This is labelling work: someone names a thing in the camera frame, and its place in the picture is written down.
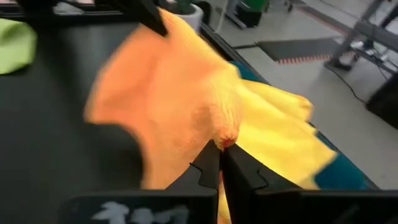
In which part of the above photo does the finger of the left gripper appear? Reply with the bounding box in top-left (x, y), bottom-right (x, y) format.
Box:
top-left (107, 0), bottom-right (169, 37)

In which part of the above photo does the white floor cable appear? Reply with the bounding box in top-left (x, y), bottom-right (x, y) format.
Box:
top-left (216, 0), bottom-right (230, 34)

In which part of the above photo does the grey stand base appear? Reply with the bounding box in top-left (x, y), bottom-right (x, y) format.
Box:
top-left (324, 0), bottom-right (398, 75)

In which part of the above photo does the green microfiber towel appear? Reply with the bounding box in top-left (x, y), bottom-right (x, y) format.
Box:
top-left (0, 17), bottom-right (38, 75)

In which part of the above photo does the black computer case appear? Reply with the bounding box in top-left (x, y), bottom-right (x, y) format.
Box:
top-left (366, 73), bottom-right (398, 131)

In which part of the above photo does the blue plastic bin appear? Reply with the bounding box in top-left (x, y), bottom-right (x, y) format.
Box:
top-left (229, 60), bottom-right (379, 191)

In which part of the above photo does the hazard-striped black mat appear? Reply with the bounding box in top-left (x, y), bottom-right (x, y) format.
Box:
top-left (256, 37), bottom-right (343, 65)

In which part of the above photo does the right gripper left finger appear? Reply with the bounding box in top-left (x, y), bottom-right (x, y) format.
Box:
top-left (166, 139), bottom-right (222, 191)

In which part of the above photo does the yellow microfiber towel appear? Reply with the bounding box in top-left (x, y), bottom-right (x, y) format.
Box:
top-left (234, 79), bottom-right (338, 190)

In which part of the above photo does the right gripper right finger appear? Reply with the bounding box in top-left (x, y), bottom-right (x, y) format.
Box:
top-left (221, 142), bottom-right (302, 192)

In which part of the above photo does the potted artificial green plant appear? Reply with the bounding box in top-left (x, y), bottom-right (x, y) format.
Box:
top-left (169, 0), bottom-right (205, 34)

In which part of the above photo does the orange microfiber towel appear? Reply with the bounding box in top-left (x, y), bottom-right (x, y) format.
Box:
top-left (83, 9), bottom-right (245, 224)

